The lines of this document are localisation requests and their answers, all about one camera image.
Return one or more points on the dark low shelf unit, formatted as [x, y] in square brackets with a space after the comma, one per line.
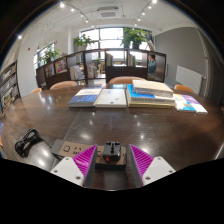
[125, 71]

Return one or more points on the tall wall bookshelf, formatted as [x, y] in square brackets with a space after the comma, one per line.
[8, 86]

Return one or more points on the ceiling air conditioner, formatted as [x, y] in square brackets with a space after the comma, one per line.
[107, 12]

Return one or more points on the dark blue book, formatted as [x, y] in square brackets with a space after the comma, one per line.
[85, 98]

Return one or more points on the black and grey power strip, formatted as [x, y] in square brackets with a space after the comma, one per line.
[71, 149]

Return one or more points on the white flat book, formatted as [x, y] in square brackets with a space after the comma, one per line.
[111, 97]

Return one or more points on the large green potted plant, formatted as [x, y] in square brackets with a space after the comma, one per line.
[134, 36]

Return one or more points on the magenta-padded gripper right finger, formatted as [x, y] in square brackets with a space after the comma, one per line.
[156, 170]

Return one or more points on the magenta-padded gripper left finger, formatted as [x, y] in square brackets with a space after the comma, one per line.
[68, 170]

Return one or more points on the thick white book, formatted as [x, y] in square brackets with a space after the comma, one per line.
[151, 87]

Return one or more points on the white wall radiator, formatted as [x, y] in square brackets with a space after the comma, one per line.
[188, 78]

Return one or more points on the person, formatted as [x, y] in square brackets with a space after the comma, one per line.
[152, 66]

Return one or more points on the colourful white picture book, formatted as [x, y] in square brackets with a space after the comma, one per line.
[183, 105]

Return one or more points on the purple and white book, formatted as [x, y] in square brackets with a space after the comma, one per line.
[196, 105]

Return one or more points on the ceiling track lights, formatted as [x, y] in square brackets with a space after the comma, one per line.
[62, 5]

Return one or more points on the large bright blue book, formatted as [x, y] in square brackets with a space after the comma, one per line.
[140, 96]

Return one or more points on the large tan book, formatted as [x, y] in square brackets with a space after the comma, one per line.
[150, 104]

